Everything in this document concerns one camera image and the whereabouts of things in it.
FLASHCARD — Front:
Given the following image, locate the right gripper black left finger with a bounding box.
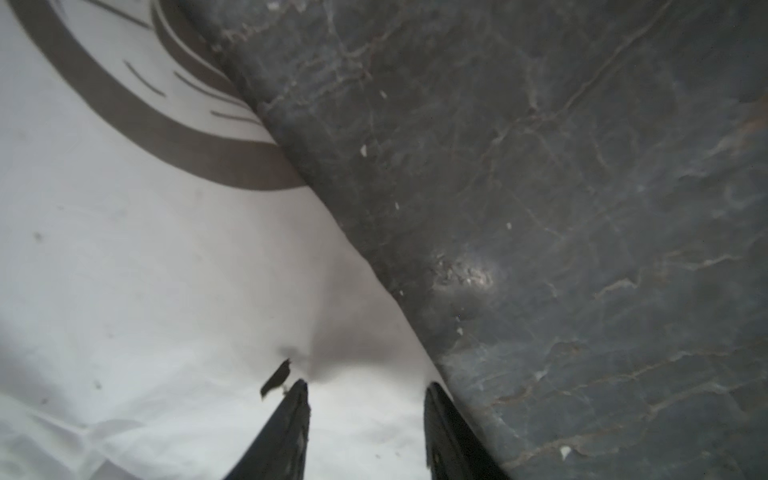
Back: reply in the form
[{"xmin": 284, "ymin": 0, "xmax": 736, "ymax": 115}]
[{"xmin": 225, "ymin": 379, "xmax": 311, "ymax": 480}]

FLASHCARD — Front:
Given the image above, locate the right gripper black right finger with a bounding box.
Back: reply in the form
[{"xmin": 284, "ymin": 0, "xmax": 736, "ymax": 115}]
[{"xmin": 424, "ymin": 382, "xmax": 510, "ymax": 480}]

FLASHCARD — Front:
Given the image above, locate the white tank top navy trim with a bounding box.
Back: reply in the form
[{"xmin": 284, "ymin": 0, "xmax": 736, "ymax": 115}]
[{"xmin": 1, "ymin": 1, "xmax": 438, "ymax": 479}]

